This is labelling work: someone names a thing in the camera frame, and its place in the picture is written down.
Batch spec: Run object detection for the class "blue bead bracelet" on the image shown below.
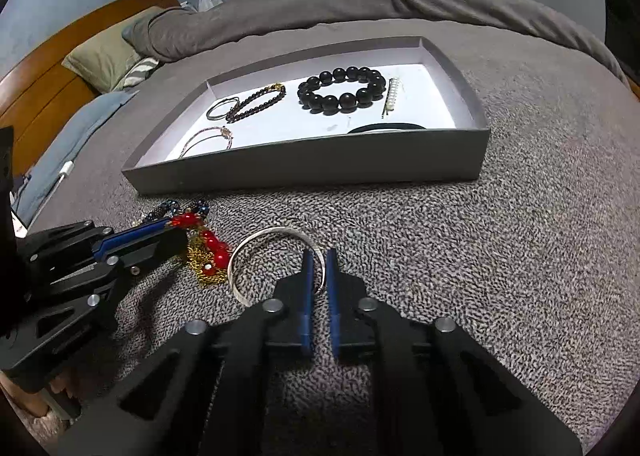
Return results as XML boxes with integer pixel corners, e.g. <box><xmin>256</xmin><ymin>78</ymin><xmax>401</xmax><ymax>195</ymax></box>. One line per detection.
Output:
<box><xmin>131</xmin><ymin>199</ymin><xmax>212</xmax><ymax>229</ymax></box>

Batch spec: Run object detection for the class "red bead gold chain jewelry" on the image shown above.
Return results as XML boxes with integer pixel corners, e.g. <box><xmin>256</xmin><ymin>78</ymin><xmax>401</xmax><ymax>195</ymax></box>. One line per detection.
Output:
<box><xmin>169</xmin><ymin>212</ymin><xmax>231</xmax><ymax>287</ymax></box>

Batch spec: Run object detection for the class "thin dark cord bracelet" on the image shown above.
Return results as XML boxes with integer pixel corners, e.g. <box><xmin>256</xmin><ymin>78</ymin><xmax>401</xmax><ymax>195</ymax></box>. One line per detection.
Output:
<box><xmin>226</xmin><ymin>226</ymin><xmax>328</xmax><ymax>307</ymax></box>

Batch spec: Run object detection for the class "pink cord bracelet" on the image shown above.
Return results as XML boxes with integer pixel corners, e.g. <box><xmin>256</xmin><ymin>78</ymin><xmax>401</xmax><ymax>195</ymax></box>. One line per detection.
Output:
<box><xmin>178</xmin><ymin>124</ymin><xmax>234</xmax><ymax>159</ymax></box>

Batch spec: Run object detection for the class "grey cord bracelet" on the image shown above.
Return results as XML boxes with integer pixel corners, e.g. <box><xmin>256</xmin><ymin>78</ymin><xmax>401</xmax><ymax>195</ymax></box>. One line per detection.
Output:
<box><xmin>205</xmin><ymin>96</ymin><xmax>243</xmax><ymax>122</ymax></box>

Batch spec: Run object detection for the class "dark red garnet bead bracelet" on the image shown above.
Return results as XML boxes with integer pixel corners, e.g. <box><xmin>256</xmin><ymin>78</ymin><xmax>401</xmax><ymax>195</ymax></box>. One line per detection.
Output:
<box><xmin>224</xmin><ymin>82</ymin><xmax>288</xmax><ymax>125</ymax></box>

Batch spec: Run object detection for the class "black elastic hair tie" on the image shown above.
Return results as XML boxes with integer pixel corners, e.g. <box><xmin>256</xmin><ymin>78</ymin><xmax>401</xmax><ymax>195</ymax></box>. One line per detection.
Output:
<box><xmin>346</xmin><ymin>122</ymin><xmax>428</xmax><ymax>137</ymax></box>

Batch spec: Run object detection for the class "large dark wooden bead bracelet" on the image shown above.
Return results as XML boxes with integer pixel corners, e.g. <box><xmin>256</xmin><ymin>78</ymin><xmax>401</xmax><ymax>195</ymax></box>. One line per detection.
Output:
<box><xmin>296</xmin><ymin>66</ymin><xmax>388</xmax><ymax>115</ymax></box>

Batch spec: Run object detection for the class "white pearl hair clip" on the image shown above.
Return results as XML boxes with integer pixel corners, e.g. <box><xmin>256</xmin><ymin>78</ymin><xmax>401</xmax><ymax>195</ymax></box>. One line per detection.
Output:
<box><xmin>381</xmin><ymin>78</ymin><xmax>400</xmax><ymax>118</ymax></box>

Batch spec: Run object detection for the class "person's left hand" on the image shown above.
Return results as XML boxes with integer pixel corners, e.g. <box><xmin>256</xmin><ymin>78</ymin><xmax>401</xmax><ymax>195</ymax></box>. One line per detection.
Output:
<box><xmin>1</xmin><ymin>372</ymin><xmax>75</xmax><ymax>442</ymax></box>

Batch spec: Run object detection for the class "light blue blanket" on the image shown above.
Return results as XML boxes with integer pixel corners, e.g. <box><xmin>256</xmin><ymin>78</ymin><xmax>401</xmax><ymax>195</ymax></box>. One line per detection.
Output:
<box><xmin>12</xmin><ymin>90</ymin><xmax>138</xmax><ymax>226</ymax></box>

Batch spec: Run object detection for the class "wooden headboard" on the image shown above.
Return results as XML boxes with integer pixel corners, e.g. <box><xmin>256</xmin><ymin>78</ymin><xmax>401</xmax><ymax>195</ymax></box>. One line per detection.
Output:
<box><xmin>1</xmin><ymin>0</ymin><xmax>179</xmax><ymax>174</ymax></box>

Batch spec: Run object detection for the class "striped grey white pillow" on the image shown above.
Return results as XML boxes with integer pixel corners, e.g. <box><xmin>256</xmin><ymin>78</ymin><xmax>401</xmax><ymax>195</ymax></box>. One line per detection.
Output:
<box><xmin>114</xmin><ymin>57</ymin><xmax>162</xmax><ymax>90</ymax></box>

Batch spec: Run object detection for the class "olive green pillow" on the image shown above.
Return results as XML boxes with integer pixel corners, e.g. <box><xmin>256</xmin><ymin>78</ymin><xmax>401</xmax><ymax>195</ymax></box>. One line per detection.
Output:
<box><xmin>62</xmin><ymin>6</ymin><xmax>162</xmax><ymax>94</ymax></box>

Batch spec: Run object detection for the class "white plastic bag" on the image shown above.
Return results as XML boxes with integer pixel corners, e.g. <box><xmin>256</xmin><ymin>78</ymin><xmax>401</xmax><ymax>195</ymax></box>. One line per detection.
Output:
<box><xmin>180</xmin><ymin>0</ymin><xmax>224</xmax><ymax>12</ymax></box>

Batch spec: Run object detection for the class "grey shallow cardboard tray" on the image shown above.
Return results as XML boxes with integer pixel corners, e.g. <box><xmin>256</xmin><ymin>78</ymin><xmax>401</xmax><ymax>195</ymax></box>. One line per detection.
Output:
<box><xmin>122</xmin><ymin>36</ymin><xmax>490</xmax><ymax>195</ymax></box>

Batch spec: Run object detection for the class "grey duvet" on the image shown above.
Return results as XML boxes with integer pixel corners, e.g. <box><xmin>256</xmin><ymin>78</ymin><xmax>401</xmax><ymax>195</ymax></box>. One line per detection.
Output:
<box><xmin>122</xmin><ymin>0</ymin><xmax>626</xmax><ymax>80</ymax></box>

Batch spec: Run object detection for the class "black television screen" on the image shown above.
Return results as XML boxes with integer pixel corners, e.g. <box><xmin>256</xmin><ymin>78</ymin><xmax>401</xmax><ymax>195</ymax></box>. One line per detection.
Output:
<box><xmin>604</xmin><ymin>0</ymin><xmax>639</xmax><ymax>82</ymax></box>

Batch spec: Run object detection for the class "white charging cable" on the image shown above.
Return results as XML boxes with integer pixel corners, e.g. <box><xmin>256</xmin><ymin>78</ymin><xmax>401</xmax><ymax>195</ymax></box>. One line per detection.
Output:
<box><xmin>24</xmin><ymin>160</ymin><xmax>76</xmax><ymax>232</ymax></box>

